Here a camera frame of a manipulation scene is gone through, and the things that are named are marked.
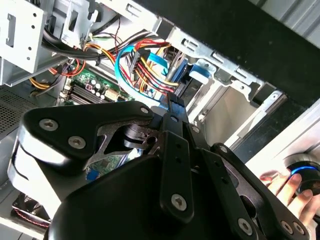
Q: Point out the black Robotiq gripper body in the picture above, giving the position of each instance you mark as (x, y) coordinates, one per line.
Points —
(120, 200)

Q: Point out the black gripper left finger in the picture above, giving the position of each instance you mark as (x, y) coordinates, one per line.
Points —
(62, 122)

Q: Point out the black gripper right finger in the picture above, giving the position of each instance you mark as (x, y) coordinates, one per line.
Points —
(230, 185)

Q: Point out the hard disk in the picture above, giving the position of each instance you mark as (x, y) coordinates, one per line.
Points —
(181, 71)

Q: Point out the person's bare hand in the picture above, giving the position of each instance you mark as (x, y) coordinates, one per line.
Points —
(302, 207)

